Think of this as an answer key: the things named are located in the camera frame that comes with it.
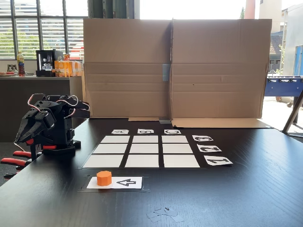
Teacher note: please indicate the round orange token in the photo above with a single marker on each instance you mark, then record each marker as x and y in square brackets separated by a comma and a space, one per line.
[104, 179]

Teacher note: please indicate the white nine-square grid sheet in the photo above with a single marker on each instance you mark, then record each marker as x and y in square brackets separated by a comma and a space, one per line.
[144, 151]

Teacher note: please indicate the black orange base clamp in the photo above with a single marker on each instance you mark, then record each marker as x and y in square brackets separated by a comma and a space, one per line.
[49, 147]

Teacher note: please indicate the dark counter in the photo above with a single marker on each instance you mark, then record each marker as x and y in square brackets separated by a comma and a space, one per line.
[14, 99]

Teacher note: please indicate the orange juice cartons pack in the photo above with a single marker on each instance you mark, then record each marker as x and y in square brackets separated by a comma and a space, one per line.
[65, 68]

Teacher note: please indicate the black glass-front appliance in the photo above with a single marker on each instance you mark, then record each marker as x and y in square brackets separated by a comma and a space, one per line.
[46, 62]

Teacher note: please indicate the yellow capped drink bottle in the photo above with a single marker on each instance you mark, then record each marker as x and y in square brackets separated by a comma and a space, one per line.
[20, 63]

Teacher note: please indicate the large brown cardboard screen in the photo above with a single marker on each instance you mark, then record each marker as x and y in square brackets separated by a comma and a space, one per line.
[127, 71]

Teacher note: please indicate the paper sheet letter B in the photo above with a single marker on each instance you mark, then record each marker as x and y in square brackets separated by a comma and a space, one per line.
[145, 131]

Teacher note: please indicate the white arrow paper sheet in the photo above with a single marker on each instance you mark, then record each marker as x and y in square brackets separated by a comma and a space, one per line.
[127, 182]

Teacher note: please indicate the grey tape at cardboard foot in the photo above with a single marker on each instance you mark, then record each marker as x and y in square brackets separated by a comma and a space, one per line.
[165, 121]

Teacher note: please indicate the paper sheet letter C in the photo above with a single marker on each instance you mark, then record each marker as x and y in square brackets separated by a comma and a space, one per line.
[172, 132]

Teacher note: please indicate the grey tape strip on cardboard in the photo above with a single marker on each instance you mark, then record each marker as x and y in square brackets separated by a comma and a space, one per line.
[166, 72]

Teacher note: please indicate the paper sheet number 3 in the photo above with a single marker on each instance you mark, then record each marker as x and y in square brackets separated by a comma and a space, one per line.
[202, 138]

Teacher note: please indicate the paper sheet number 2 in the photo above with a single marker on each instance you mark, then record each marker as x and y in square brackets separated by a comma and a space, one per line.
[209, 148]

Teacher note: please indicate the blue foosball table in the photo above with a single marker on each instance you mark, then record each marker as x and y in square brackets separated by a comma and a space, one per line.
[282, 88]

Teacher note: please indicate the metal slanted table leg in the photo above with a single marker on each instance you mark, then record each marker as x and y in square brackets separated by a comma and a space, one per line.
[292, 116]

